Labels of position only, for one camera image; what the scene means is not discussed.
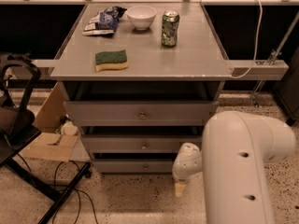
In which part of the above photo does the white bowl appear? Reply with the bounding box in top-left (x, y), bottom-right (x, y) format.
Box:
top-left (126, 6), bottom-right (157, 31)

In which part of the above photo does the white cable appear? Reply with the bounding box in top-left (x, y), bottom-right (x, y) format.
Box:
top-left (230, 0), bottom-right (263, 80)

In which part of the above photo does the white roll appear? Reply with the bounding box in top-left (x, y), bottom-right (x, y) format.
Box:
top-left (61, 121), bottom-right (78, 136)

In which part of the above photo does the grey drawer cabinet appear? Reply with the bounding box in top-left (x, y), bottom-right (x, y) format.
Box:
top-left (51, 3), bottom-right (229, 163)

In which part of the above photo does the black chair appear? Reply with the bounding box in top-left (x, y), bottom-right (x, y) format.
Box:
top-left (0, 53), bottom-right (91, 224)

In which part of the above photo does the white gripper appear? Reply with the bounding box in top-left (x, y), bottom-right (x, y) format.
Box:
top-left (172, 143), bottom-right (203, 198)

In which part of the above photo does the grey bottom drawer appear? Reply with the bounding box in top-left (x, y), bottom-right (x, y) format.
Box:
top-left (93, 160), bottom-right (173, 174)

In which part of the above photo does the grey middle drawer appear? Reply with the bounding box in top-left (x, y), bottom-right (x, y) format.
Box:
top-left (81, 135), bottom-right (202, 153)

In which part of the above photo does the green yellow sponge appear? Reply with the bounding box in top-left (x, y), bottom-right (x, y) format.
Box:
top-left (95, 49), bottom-right (128, 72)

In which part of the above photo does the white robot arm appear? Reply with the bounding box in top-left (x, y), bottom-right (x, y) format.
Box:
top-left (172, 111), bottom-right (296, 224)

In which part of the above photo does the grey top drawer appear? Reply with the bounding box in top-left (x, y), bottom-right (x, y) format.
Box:
top-left (64, 101), bottom-right (218, 127)

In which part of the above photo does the metal diagonal rod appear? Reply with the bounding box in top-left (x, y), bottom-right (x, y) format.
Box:
top-left (250, 11), bottom-right (299, 107)

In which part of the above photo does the black floor cable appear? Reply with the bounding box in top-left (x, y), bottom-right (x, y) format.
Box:
top-left (51, 160), bottom-right (99, 224)

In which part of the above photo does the blue chip bag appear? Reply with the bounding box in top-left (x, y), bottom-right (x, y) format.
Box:
top-left (82, 6), bottom-right (126, 36)

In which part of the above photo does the grey drawer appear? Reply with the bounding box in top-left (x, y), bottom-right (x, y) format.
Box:
top-left (81, 135), bottom-right (202, 153)
top-left (64, 101), bottom-right (218, 127)
top-left (93, 160), bottom-right (173, 174)

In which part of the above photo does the green soda can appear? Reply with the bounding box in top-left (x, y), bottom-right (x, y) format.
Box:
top-left (162, 10), bottom-right (179, 47)

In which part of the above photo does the cardboard box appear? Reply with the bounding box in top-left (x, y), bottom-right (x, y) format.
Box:
top-left (22, 84), bottom-right (78, 161)

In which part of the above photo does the grey metal rail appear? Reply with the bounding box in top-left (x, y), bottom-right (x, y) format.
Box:
top-left (227, 60), bottom-right (289, 80)

